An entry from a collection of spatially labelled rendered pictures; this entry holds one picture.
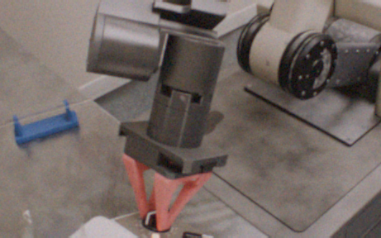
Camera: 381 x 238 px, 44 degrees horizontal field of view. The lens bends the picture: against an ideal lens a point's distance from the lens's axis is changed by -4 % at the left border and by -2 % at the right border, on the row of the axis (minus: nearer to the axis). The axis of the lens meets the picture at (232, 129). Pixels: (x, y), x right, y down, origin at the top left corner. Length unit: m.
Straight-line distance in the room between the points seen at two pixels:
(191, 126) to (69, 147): 0.32
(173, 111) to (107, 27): 0.10
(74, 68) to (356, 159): 1.31
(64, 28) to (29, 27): 0.15
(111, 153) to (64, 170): 0.07
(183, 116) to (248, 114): 0.93
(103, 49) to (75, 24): 1.64
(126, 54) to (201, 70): 0.07
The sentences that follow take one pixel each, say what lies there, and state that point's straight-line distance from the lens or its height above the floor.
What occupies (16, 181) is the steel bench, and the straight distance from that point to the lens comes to 0.73.
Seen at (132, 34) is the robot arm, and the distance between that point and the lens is 0.44.
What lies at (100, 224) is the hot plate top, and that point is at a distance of 0.50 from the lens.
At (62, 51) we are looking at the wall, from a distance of 2.08.
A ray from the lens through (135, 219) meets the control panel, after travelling 0.54.
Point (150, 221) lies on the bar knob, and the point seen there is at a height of 0.81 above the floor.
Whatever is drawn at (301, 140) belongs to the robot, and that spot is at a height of 0.37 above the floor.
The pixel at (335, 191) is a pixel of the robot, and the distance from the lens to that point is 1.16.
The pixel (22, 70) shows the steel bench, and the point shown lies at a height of 0.75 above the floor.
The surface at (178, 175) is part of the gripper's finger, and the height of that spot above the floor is 0.88.
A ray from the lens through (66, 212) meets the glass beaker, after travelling 0.44.
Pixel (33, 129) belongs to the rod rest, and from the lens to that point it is 0.80.
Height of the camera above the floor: 1.20
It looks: 39 degrees down
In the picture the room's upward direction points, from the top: 5 degrees counter-clockwise
